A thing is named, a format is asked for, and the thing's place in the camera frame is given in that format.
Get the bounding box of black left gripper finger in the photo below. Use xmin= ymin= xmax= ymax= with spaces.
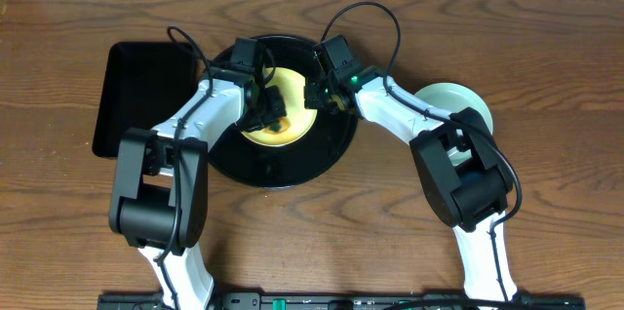
xmin=238 ymin=116 xmax=273 ymax=133
xmin=264 ymin=86 xmax=287 ymax=119

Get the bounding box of yellow plate with stain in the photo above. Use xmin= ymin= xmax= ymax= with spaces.
xmin=243 ymin=67 xmax=317 ymax=147

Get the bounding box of mint green plate with stain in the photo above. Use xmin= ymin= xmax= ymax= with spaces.
xmin=414 ymin=83 xmax=493 ymax=135

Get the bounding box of yellow green scrub sponge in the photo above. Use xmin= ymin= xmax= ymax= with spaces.
xmin=263 ymin=117 xmax=291 ymax=136

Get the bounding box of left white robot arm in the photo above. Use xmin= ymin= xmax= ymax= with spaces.
xmin=109 ymin=38 xmax=287 ymax=309

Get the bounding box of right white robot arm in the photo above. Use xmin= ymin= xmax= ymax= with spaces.
xmin=259 ymin=35 xmax=521 ymax=301

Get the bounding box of black round tray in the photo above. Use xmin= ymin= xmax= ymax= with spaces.
xmin=209 ymin=35 xmax=358 ymax=188

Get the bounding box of black rectangular tray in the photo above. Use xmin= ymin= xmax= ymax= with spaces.
xmin=92 ymin=42 xmax=197 ymax=158

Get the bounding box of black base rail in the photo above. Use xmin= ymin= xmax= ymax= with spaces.
xmin=97 ymin=291 xmax=586 ymax=310

